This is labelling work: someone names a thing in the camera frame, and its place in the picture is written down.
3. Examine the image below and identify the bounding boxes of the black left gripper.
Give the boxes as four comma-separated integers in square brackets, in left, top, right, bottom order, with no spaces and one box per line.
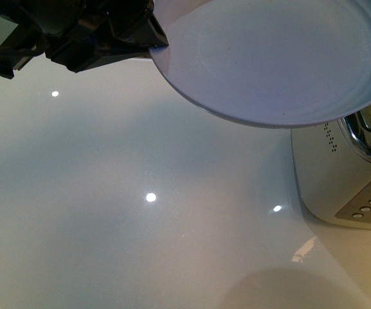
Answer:
[0,1,168,78]

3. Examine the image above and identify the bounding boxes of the light blue round plate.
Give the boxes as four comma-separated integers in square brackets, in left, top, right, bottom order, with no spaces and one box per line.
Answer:
[151,1,371,127]

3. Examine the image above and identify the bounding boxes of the white chrome two-slot toaster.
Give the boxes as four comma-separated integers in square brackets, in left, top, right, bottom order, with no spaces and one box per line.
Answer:
[291,109,371,230]

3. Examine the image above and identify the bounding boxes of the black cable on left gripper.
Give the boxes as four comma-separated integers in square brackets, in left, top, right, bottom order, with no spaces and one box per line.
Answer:
[0,35,48,59]

